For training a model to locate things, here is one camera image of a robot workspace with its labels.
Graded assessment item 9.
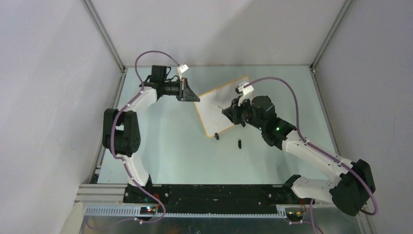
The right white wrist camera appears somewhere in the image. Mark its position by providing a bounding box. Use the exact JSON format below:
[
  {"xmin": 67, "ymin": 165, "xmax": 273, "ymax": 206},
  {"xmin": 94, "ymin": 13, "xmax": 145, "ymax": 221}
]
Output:
[{"xmin": 235, "ymin": 82, "xmax": 254, "ymax": 97}]

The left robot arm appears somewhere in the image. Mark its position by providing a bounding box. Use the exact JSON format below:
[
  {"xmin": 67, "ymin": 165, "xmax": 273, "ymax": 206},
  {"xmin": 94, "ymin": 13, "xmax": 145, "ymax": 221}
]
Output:
[{"xmin": 102, "ymin": 64, "xmax": 200, "ymax": 203}]

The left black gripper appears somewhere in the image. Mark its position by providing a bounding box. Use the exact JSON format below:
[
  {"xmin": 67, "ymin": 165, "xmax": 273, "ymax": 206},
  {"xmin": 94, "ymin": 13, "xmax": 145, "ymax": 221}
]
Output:
[{"xmin": 161, "ymin": 78, "xmax": 199, "ymax": 102}]

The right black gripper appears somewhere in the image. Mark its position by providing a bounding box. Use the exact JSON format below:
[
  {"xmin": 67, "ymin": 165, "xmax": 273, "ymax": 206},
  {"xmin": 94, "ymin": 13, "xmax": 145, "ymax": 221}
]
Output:
[{"xmin": 223, "ymin": 95, "xmax": 264, "ymax": 131}]

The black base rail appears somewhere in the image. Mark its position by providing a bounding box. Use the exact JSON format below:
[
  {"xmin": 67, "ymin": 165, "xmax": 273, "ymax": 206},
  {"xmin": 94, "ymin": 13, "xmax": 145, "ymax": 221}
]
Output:
[{"xmin": 123, "ymin": 184, "xmax": 301, "ymax": 214}]

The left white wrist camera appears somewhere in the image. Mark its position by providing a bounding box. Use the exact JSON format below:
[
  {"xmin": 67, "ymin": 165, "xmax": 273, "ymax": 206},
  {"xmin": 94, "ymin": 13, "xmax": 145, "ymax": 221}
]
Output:
[{"xmin": 177, "ymin": 64, "xmax": 189, "ymax": 74}]

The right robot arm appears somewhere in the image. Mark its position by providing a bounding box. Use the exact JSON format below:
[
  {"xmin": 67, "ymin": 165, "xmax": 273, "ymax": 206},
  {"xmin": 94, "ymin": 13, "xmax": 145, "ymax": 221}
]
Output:
[{"xmin": 222, "ymin": 96, "xmax": 375, "ymax": 216}]

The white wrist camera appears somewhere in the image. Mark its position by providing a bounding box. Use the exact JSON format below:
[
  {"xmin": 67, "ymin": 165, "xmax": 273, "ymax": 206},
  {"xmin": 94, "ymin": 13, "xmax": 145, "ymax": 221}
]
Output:
[
  {"xmin": 177, "ymin": 64, "xmax": 189, "ymax": 74},
  {"xmin": 235, "ymin": 82, "xmax": 254, "ymax": 97}
]

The yellow framed whiteboard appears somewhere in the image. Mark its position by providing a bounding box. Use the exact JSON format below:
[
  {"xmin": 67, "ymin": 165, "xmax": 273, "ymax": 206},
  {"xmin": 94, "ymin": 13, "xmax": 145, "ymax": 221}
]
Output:
[{"xmin": 195, "ymin": 76, "xmax": 250, "ymax": 138}]

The white perforated cable tray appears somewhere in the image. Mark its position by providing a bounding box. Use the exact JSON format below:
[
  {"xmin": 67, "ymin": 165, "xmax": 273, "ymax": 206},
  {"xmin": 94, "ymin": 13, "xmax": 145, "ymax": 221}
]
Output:
[{"xmin": 84, "ymin": 205, "xmax": 287, "ymax": 218}]

